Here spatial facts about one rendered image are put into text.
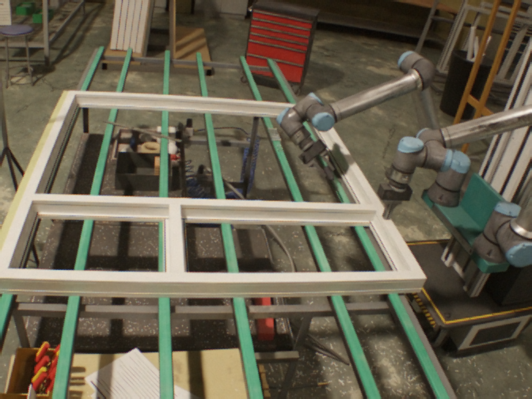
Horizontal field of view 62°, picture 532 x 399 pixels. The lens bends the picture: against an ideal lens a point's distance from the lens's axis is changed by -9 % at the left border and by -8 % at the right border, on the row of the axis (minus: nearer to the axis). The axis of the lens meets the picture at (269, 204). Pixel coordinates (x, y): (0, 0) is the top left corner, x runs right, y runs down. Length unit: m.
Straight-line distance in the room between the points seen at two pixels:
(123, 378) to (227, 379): 0.34
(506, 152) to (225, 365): 1.78
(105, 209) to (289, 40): 3.94
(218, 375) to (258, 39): 4.40
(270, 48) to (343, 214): 3.75
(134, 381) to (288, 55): 4.46
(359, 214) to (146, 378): 1.06
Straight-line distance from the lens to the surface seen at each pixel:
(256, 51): 5.59
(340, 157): 2.46
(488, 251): 2.43
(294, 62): 5.55
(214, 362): 1.70
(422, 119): 2.62
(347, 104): 2.17
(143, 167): 2.72
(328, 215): 1.99
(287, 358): 1.79
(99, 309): 1.59
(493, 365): 3.05
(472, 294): 2.85
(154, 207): 1.85
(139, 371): 1.66
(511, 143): 2.65
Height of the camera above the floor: 1.99
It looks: 33 degrees down
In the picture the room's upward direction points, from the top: 11 degrees clockwise
